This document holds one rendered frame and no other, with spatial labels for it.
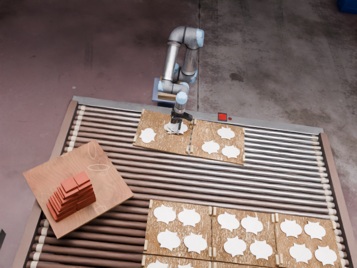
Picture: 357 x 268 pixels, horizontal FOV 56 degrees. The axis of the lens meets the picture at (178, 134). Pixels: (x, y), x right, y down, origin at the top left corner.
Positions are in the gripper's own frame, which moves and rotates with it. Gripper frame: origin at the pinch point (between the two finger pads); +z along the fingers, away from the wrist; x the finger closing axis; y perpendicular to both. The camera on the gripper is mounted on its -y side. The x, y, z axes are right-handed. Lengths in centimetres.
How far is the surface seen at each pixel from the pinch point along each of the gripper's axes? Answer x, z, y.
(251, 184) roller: 43, 5, -53
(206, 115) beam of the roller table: -18.9, 5.4, -24.3
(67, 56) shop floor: -180, 97, 127
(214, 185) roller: 45, 5, -25
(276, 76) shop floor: -177, 96, -149
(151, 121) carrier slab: -7.0, 3.4, 20.5
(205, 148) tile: 15.6, 2.6, -20.6
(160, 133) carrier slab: 3.8, 3.4, 13.3
